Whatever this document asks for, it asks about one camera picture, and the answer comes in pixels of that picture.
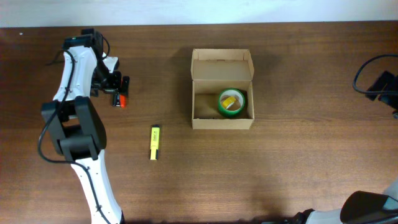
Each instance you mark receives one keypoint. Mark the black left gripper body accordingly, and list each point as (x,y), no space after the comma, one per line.
(109,82)

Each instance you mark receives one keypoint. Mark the black and red stapler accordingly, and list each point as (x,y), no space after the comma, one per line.
(119,100)

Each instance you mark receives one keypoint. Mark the small yellow tape roll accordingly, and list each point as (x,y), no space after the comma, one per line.
(228,102)

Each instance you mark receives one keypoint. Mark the green tape roll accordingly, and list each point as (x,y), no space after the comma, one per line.
(237,108)

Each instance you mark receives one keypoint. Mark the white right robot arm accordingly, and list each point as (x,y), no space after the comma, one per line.
(361,206)

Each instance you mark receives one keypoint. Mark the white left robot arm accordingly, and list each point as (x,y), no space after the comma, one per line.
(75,127)

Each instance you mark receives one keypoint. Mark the yellow highlighter marker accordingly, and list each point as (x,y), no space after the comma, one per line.
(154,142)

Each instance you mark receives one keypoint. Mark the open cardboard box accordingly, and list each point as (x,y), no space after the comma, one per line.
(212,71)

